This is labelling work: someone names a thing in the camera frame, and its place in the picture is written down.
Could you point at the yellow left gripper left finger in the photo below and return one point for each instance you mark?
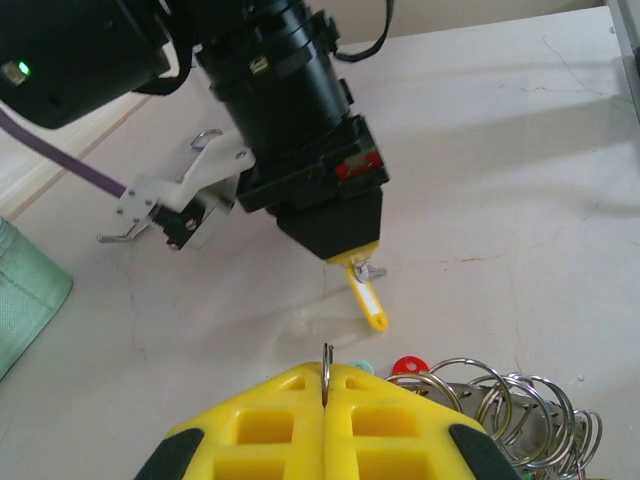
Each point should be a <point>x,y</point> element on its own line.
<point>250,440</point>

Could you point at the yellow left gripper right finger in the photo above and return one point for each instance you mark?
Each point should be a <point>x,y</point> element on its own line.
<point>400,440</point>

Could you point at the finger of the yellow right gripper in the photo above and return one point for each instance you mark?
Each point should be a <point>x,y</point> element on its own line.
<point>335,225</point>

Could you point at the small silver key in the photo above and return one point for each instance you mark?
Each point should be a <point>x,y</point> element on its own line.
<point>375,272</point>

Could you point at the red plastic key tag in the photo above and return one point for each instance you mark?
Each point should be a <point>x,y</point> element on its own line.
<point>407,366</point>

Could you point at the metal key organizer disc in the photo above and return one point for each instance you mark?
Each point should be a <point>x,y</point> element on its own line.
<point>467,394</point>

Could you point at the mint plastic key tag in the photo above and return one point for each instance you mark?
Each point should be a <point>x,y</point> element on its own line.
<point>362,366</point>

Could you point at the yellow plastic key tag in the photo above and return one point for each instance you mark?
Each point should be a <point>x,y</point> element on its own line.
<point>369,302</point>

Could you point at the mint green zip case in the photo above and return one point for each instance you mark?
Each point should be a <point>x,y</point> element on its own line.
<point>25,300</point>

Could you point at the aluminium table side rail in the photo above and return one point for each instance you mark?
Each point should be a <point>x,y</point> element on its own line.
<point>627,50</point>

